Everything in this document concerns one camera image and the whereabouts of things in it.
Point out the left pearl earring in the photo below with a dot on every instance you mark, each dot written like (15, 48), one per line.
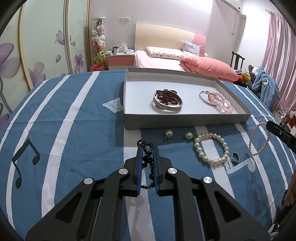
(168, 134)

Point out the folded coral quilt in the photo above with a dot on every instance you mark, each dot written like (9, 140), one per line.
(209, 67)

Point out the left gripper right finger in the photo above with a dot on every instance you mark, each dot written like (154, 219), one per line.
(156, 173)

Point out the cream pink headboard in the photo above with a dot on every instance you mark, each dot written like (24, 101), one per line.
(149, 35)

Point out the person's right hand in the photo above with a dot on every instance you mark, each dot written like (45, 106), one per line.
(289, 197)

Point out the blue striped bed cloth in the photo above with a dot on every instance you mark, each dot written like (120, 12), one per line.
(71, 127)

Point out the right pearl earring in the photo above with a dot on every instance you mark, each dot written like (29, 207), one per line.
(189, 136)

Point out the pink bedside table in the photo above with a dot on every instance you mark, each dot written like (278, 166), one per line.
(120, 61)

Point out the sliding floral wardrobe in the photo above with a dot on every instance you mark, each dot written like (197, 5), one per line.
(43, 40)

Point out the purple patterned pillow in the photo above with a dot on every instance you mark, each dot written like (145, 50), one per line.
(191, 49)

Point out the pearl earring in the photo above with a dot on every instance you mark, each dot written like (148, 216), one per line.
(168, 134)
(189, 136)

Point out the floral white pillow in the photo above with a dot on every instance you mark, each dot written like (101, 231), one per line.
(167, 53)

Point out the dark wooden chair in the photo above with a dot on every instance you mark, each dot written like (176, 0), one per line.
(236, 61)

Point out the grey shallow tray box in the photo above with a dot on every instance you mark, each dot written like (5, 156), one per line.
(139, 111)

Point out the thin silver bangle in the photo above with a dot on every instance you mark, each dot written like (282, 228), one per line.
(209, 98)

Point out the white air conditioner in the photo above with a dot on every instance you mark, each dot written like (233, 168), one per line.
(234, 4)

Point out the pink curtain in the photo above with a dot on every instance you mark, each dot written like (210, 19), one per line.
(279, 60)

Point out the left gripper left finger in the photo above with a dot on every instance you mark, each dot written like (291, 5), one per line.
(139, 157)

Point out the stack of plush toys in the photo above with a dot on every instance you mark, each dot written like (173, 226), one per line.
(98, 40)

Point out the blue bathrobe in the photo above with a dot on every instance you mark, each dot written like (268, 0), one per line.
(269, 92)

